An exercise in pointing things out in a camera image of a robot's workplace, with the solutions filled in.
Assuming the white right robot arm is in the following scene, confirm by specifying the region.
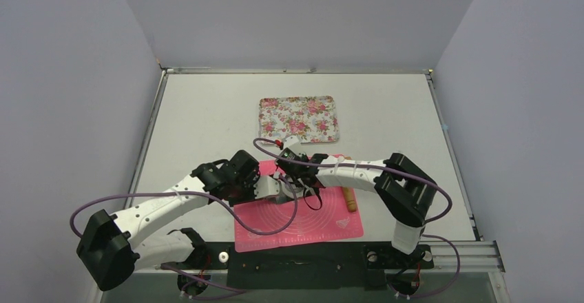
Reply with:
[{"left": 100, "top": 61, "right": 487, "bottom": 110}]
[{"left": 275, "top": 148, "right": 437, "bottom": 267}]

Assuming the wooden rolling pin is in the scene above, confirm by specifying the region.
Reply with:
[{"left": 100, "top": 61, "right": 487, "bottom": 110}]
[{"left": 342, "top": 156, "right": 359, "bottom": 213}]

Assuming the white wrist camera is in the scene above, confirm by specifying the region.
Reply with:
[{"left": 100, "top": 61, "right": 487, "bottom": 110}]
[
  {"left": 283, "top": 136, "right": 303, "bottom": 153},
  {"left": 254, "top": 176, "right": 287, "bottom": 203}
]

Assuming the pink silicone baking mat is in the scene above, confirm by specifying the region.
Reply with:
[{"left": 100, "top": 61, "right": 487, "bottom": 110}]
[{"left": 233, "top": 187, "right": 364, "bottom": 253}]

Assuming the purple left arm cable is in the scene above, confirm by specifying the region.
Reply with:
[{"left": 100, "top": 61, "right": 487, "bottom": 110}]
[{"left": 69, "top": 175, "right": 300, "bottom": 301}]

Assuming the round metal dough cutter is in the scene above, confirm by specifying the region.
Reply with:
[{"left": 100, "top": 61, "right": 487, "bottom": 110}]
[{"left": 290, "top": 180, "right": 309, "bottom": 197}]

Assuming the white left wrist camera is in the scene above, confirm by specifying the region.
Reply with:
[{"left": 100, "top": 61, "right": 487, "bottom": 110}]
[{"left": 254, "top": 176, "right": 287, "bottom": 203}]

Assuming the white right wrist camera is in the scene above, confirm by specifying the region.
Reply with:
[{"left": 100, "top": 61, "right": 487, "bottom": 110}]
[{"left": 283, "top": 136, "right": 303, "bottom": 153}]

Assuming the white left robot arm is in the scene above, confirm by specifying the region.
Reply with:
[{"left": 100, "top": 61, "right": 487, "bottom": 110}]
[{"left": 76, "top": 150, "right": 260, "bottom": 291}]

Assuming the floral rectangular tray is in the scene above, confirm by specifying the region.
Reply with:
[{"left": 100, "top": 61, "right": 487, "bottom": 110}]
[{"left": 258, "top": 96, "right": 340, "bottom": 144}]

